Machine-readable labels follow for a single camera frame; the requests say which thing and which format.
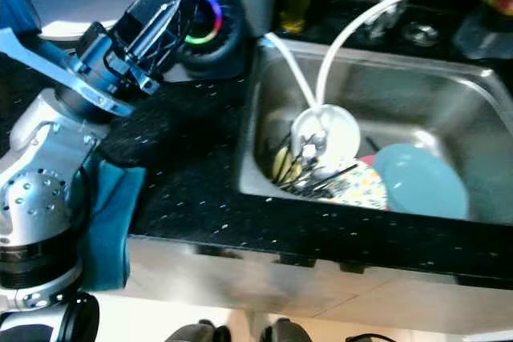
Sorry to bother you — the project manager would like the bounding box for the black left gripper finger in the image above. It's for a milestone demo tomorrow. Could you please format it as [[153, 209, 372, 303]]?
[[116, 0, 184, 48], [143, 0, 204, 80]]

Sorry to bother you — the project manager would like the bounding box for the floral red-rimmed plate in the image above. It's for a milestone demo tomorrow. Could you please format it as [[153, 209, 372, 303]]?
[[321, 156, 390, 211]]

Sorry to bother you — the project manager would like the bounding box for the teal cloth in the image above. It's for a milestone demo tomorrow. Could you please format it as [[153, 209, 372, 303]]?
[[80, 158, 147, 293]]

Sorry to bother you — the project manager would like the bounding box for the white bowl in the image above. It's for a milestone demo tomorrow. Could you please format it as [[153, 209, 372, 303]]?
[[290, 104, 362, 168]]

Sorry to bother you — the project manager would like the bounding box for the black chopstick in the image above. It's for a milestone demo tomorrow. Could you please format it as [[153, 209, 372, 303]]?
[[301, 174, 355, 195], [285, 162, 357, 189]]

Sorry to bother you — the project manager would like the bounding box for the steel sink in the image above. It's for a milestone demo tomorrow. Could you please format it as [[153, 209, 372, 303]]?
[[236, 38, 513, 227]]

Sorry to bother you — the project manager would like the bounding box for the round metal sink fitting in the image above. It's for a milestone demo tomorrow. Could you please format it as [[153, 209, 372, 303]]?
[[401, 22, 442, 48]]

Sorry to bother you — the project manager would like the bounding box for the teal plate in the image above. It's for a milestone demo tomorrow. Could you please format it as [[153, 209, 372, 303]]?
[[373, 143, 472, 221]]

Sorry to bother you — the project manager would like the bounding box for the black left robot foot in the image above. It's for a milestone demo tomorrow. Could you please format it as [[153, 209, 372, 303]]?
[[164, 320, 221, 342]]

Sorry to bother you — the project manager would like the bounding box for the black robot foot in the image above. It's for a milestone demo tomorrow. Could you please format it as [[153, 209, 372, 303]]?
[[256, 318, 317, 342], [164, 320, 221, 342]]

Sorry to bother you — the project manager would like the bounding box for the black right robot foot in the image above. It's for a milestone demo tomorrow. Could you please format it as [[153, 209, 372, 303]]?
[[256, 318, 317, 342]]

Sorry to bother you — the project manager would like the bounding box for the red food package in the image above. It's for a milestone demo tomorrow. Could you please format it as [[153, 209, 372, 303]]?
[[481, 0, 513, 16]]

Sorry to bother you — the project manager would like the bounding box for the black speaker with light ring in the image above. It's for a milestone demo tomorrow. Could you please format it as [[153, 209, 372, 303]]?
[[143, 0, 280, 80]]

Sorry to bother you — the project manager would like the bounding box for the short white hose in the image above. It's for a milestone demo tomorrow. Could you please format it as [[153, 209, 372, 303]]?
[[261, 31, 315, 111]]

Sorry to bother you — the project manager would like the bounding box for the long white faucet hose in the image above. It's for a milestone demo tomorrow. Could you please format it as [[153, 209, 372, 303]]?
[[314, 0, 513, 108]]

